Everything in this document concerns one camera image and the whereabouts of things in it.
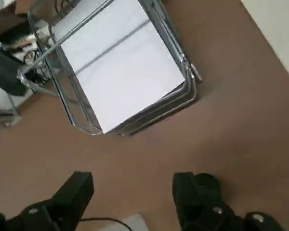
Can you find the white A4 paper sheet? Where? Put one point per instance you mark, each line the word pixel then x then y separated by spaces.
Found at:
pixel 120 72

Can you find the black power supply box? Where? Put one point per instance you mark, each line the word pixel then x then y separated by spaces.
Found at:
pixel 4 72

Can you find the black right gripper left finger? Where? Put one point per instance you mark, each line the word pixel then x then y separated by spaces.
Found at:
pixel 72 195

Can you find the silver mesh file organizer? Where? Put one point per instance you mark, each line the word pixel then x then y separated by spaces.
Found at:
pixel 85 113

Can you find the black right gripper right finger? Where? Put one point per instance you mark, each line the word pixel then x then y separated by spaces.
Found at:
pixel 183 192

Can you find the white plastic bin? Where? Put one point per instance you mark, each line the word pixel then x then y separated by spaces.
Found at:
pixel 137 223

